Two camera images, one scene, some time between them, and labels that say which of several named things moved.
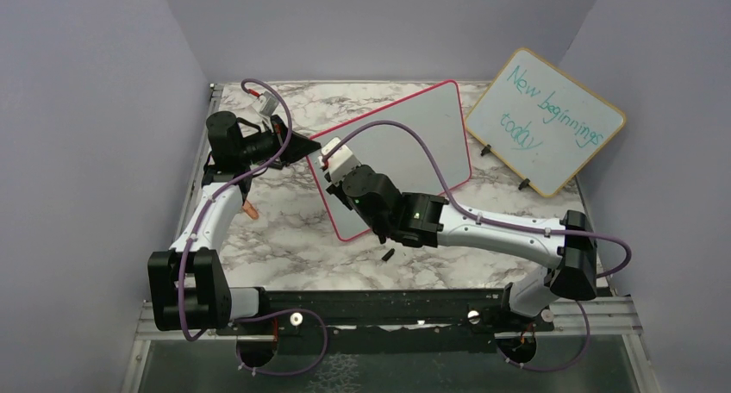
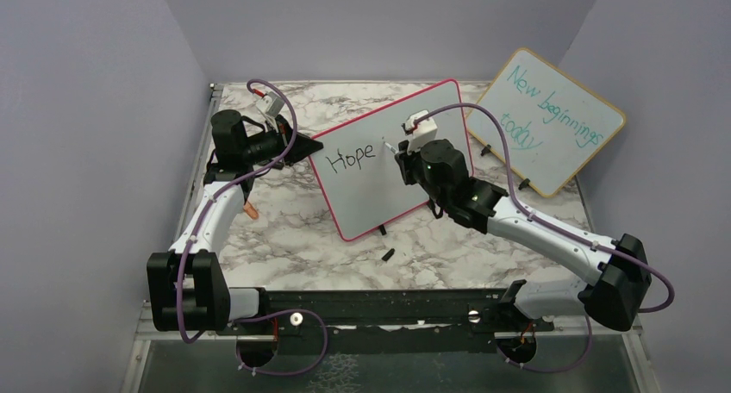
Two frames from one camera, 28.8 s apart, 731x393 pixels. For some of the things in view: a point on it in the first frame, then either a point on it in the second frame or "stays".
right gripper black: [337, 190] -> [405, 159]
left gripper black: [298, 146] stays
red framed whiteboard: [401, 150] stays
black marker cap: [388, 254] stays
